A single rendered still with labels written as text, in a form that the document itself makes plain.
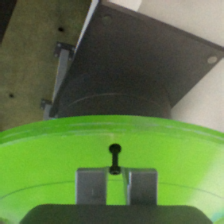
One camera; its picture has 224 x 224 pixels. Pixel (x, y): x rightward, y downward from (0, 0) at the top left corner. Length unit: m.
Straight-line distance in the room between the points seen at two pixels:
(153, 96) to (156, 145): 0.14
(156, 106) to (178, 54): 0.06
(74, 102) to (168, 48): 0.12
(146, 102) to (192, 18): 0.10
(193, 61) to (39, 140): 0.20
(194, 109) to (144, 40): 0.16
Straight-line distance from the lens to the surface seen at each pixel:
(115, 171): 0.17
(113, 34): 0.30
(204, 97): 0.40
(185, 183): 0.22
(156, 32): 0.30
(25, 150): 0.20
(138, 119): 0.18
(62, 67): 1.48
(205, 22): 0.31
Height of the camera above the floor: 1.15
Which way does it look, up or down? 35 degrees down
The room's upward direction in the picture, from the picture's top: 179 degrees counter-clockwise
